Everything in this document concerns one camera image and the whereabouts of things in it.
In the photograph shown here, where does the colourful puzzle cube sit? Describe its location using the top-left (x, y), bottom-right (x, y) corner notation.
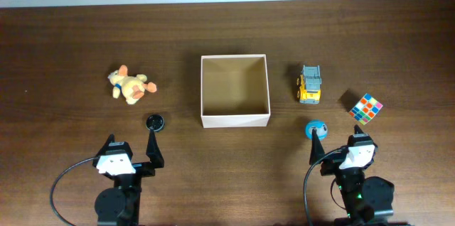
top-left (348, 93), bottom-right (383, 125)

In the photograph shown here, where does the blue round toy capsule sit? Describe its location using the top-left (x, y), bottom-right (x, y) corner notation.
top-left (305, 120), bottom-right (328, 140)

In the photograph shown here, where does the yellow grey toy dump truck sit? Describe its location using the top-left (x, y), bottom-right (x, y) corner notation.
top-left (296, 65), bottom-right (322, 104)

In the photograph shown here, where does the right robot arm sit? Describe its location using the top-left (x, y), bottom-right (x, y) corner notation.
top-left (303, 125), bottom-right (395, 226)

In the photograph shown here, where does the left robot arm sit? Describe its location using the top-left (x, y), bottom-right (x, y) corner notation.
top-left (92, 130), bottom-right (164, 226)

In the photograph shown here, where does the black round lid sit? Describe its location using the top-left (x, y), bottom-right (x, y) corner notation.
top-left (145, 114), bottom-right (165, 132)

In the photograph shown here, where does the yellow plush duck toy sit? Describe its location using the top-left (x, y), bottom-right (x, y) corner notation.
top-left (107, 65), bottom-right (158, 105)

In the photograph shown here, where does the white cardboard box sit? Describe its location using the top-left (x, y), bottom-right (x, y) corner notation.
top-left (200, 54), bottom-right (271, 129)

